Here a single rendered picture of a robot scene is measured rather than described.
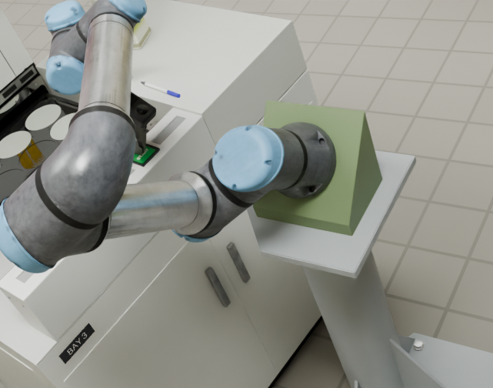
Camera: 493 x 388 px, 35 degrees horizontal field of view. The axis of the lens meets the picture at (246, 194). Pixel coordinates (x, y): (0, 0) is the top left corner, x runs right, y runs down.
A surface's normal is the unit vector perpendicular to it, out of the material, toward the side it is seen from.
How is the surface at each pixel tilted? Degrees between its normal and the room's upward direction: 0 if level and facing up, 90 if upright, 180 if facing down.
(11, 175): 0
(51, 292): 90
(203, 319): 90
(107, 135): 47
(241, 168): 40
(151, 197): 66
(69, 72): 90
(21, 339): 0
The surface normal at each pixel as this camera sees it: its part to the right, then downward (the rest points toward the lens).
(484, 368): -0.30, -0.69
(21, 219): -0.49, 0.08
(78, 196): 0.18, 0.25
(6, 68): 0.75, 0.26
